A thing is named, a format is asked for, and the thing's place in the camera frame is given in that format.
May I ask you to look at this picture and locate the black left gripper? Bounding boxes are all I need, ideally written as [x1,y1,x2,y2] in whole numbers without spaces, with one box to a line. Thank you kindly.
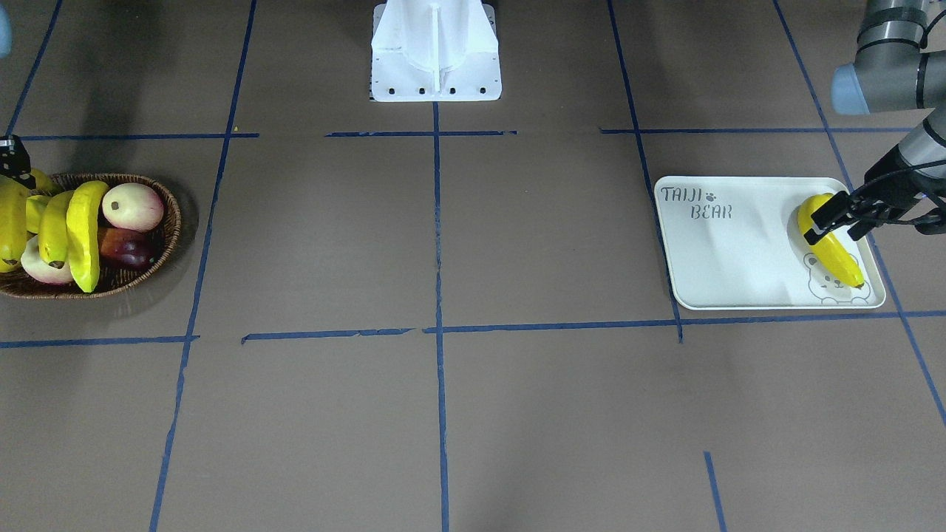
[802,147,944,246]

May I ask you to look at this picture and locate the large yellow banana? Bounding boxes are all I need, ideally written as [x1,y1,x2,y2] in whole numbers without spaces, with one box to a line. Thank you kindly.
[1,168,62,273]

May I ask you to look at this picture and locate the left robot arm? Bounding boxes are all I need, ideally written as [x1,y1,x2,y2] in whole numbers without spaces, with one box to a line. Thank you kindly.
[802,1,945,245]

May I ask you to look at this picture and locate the brown wicker basket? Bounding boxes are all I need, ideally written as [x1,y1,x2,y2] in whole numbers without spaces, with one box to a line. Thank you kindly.
[1,173,182,299]

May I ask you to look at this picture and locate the white bear tray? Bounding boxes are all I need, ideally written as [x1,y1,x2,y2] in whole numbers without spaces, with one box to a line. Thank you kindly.
[653,175,888,310]

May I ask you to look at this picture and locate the pale pink apple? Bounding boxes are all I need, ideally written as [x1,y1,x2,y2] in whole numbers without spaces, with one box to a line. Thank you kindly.
[101,183,165,233]

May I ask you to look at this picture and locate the dark red mango fruit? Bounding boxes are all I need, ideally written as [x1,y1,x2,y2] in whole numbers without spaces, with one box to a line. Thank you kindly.
[98,227,161,272]

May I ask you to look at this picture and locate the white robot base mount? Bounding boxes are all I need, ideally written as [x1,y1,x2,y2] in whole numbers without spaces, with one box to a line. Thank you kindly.
[370,1,503,102]

